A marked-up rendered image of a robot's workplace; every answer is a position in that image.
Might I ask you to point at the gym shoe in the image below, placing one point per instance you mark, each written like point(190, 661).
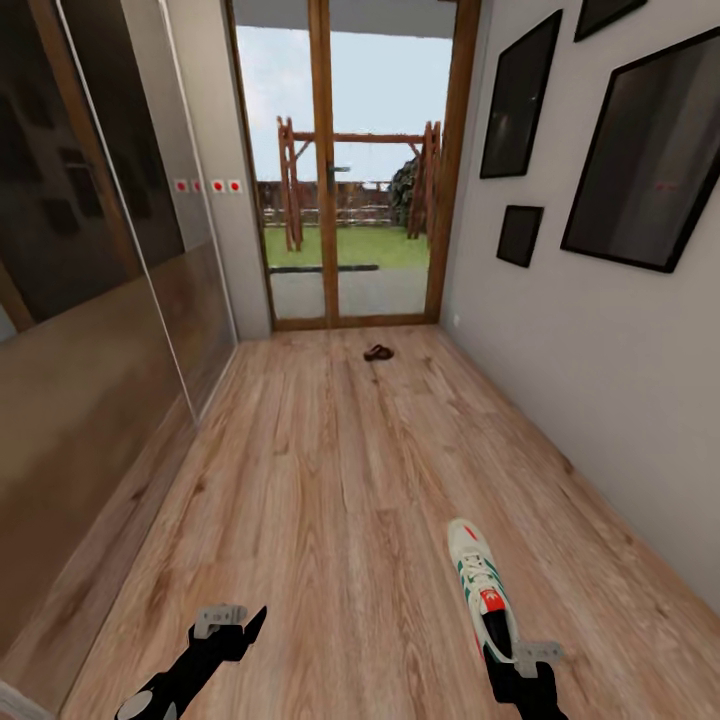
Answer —
point(493, 620)

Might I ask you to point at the door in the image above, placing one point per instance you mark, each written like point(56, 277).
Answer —
point(354, 114)

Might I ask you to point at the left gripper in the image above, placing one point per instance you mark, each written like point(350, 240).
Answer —
point(228, 644)

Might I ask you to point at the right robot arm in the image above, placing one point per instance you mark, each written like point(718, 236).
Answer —
point(530, 682)

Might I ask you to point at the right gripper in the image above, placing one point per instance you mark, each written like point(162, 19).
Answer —
point(509, 687)

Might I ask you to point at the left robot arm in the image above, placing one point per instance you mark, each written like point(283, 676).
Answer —
point(215, 637)

